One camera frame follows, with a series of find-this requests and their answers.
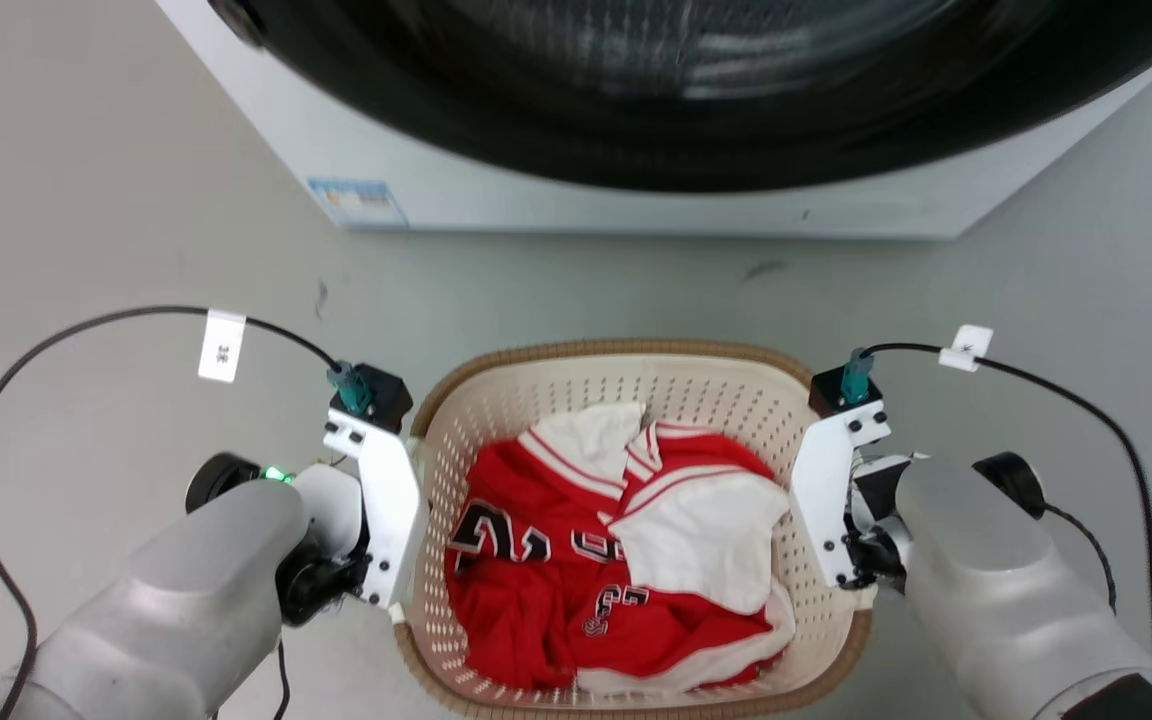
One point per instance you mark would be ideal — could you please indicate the white washing machine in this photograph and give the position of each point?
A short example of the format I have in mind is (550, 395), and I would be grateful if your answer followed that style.
(536, 200)

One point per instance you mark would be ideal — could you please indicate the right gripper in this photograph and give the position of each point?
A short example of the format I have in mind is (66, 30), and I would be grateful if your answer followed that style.
(876, 520)

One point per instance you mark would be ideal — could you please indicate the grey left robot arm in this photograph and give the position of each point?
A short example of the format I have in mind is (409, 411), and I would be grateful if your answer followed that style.
(166, 600)

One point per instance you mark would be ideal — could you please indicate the blue white energy label sticker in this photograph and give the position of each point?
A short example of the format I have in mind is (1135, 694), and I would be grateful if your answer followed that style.
(356, 203)

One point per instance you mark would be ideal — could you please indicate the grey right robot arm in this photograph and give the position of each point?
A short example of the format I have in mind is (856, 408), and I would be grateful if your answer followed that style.
(1006, 600)

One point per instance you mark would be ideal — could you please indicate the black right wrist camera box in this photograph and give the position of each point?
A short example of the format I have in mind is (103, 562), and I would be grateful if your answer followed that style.
(826, 392)

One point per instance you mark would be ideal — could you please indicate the beige perforated plastic laundry basket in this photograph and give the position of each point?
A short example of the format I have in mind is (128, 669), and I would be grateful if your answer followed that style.
(536, 390)

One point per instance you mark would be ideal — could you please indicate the red and white jersey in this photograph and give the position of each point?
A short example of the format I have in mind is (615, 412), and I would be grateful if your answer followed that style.
(536, 610)

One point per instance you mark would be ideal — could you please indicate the white left camera mount bracket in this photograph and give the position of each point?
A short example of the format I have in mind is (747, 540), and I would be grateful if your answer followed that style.
(391, 500)

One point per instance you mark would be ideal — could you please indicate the white right camera mount bracket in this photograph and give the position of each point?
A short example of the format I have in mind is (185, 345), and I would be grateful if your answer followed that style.
(821, 490)

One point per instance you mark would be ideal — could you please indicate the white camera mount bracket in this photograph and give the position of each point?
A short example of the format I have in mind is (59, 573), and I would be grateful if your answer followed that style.
(821, 490)
(391, 500)

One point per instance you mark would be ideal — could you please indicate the black round washing machine door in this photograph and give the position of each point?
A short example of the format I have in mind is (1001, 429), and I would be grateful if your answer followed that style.
(696, 120)

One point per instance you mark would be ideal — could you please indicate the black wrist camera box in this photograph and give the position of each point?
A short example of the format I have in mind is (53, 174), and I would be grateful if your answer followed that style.
(826, 392)
(388, 395)

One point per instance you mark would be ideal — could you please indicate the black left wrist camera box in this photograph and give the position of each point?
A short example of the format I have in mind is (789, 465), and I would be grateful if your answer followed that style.
(388, 395)

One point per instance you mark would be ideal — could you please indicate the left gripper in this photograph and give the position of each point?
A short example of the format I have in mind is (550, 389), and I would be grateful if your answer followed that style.
(331, 520)

